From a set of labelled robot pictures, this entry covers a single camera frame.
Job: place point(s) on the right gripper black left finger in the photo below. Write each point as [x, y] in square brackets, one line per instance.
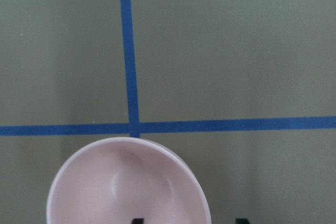
[137, 221]

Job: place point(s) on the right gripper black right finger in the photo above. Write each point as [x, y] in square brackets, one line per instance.
[242, 221]

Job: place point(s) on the pink bowl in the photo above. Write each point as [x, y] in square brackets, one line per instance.
[117, 179]

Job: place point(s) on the brown paper table cover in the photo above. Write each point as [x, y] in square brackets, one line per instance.
[242, 90]

